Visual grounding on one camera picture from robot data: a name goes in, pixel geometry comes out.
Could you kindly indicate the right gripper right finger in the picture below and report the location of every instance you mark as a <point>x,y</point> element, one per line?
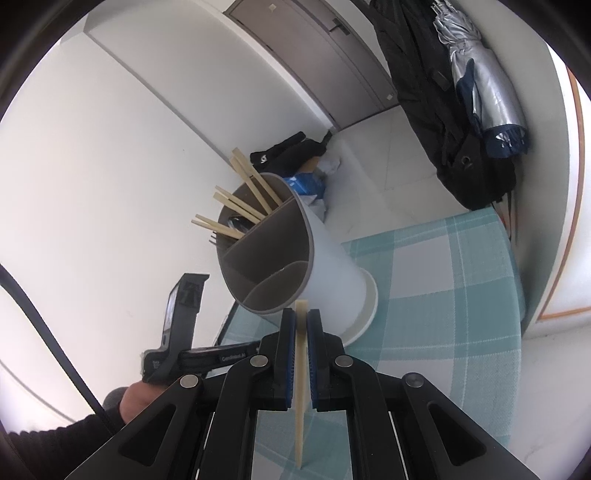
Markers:
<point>327,392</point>

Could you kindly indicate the white plastic parcel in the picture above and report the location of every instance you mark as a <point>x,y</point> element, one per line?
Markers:
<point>328,164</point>

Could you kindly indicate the bamboo chopstick vertical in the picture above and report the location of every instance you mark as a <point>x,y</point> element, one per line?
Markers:
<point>248,182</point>

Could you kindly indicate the grey door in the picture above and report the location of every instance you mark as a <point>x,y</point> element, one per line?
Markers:
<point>323,53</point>

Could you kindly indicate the metal fork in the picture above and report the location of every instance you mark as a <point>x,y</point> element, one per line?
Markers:
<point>215,239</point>

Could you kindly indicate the bamboo chopstick right crossing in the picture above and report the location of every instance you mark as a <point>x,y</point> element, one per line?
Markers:
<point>249,169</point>

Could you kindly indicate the white utensil holder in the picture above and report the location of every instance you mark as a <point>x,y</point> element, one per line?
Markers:
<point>290,256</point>

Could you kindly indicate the teal checked tablecloth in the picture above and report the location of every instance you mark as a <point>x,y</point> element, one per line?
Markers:
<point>450,308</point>

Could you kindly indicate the black backpack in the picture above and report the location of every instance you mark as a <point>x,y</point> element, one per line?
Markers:
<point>421,72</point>

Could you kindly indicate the silver folded umbrella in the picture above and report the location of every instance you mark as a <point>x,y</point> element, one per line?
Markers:
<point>489,97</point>

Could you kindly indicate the metal spoon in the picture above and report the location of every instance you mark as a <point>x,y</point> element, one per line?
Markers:
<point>240,224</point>

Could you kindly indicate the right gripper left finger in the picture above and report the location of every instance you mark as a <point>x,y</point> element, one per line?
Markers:
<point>278,383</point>

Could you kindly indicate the blue cardboard box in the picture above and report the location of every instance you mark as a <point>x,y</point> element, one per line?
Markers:
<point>307,184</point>

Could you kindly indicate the bamboo chopstick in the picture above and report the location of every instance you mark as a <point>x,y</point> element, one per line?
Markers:
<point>300,379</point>
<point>238,206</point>
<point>216,227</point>

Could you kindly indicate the black clothes pile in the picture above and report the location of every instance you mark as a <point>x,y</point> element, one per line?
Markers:
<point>287,157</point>

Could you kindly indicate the person left hand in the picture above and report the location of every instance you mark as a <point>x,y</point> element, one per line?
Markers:
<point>136,398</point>

